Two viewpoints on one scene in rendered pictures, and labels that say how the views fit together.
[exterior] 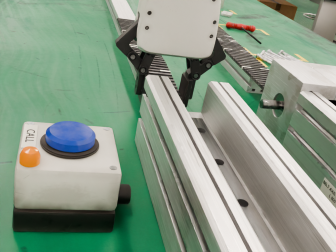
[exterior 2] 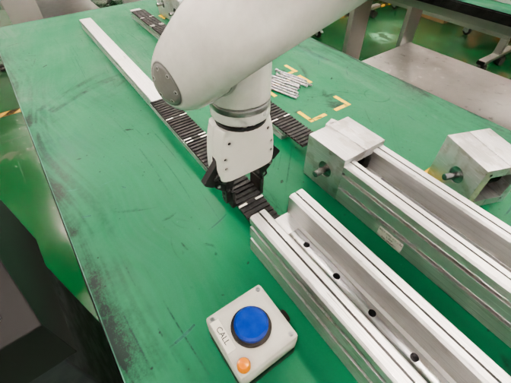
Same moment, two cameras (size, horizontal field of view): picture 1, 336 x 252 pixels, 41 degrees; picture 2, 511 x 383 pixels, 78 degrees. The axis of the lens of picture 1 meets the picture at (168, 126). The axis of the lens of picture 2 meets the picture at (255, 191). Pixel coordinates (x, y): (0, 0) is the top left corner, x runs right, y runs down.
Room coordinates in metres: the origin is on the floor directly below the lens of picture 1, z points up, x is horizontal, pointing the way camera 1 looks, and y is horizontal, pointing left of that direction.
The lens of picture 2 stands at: (0.19, 0.11, 1.22)
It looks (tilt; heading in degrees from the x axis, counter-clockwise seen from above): 47 degrees down; 342
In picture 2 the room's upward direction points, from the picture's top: straight up
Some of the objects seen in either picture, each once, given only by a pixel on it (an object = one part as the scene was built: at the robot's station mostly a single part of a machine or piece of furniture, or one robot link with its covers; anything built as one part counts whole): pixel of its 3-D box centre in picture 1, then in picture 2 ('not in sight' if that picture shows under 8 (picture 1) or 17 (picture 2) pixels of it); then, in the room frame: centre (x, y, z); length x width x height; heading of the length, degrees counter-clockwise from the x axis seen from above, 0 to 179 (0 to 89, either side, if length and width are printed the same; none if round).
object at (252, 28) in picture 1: (249, 34); not in sight; (1.13, -0.16, 0.79); 0.16 x 0.08 x 0.02; 15
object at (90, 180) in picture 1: (77, 173); (256, 330); (0.32, 0.07, 0.81); 0.10 x 0.08 x 0.06; 107
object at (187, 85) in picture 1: (195, 81); (261, 173); (0.57, -0.02, 0.83); 0.03 x 0.03 x 0.07; 17
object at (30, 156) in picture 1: (30, 155); (243, 364); (0.28, 0.10, 0.85); 0.02 x 0.02 x 0.01
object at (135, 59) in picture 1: (136, 75); (223, 192); (0.55, 0.05, 0.83); 0.03 x 0.03 x 0.07; 17
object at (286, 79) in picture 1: (301, 105); (337, 159); (0.57, -0.17, 0.83); 0.12 x 0.09 x 0.10; 107
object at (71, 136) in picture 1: (70, 140); (251, 325); (0.32, 0.08, 0.84); 0.04 x 0.04 x 0.02
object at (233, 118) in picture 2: not in sight; (241, 103); (0.56, 0.01, 0.98); 0.09 x 0.08 x 0.03; 107
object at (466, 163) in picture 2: not in sight; (469, 169); (0.47, -0.39, 0.83); 0.11 x 0.10 x 0.10; 86
